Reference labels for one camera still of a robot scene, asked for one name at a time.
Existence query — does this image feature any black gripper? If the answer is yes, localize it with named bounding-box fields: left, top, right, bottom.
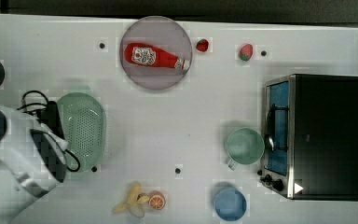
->
left=36, top=101, right=64, bottom=139

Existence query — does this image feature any green plastic strainer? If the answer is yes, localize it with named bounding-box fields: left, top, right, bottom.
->
left=57, top=92, right=105, bottom=172

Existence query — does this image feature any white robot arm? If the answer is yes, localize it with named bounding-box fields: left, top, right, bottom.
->
left=0, top=106, right=68, bottom=224

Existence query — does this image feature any red ketchup bottle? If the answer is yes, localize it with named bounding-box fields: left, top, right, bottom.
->
left=124, top=43, right=190, bottom=70

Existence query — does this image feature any peeled banana toy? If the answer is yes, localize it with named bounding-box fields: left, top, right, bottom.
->
left=112, top=182, right=150, bottom=218

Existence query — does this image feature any grey round plate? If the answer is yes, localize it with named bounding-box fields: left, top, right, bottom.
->
left=119, top=16, right=193, bottom=91

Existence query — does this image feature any orange slice toy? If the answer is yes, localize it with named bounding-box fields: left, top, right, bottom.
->
left=148, top=191, right=166, bottom=210

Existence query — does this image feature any small dark red strawberry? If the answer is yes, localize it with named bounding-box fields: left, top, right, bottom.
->
left=196, top=39, right=209, bottom=52

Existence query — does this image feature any green mug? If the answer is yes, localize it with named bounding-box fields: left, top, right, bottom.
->
left=224, top=128, right=265, bottom=171

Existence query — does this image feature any blue bowl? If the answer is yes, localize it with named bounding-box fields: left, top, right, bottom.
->
left=213, top=188, right=247, bottom=221

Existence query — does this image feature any large pink strawberry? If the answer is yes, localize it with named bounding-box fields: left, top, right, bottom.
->
left=239, top=44, right=254, bottom=62

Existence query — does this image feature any black toaster oven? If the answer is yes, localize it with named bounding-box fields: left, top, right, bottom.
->
left=257, top=74, right=358, bottom=202

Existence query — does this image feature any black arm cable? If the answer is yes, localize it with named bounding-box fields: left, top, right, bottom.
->
left=16, top=90, right=82, bottom=173

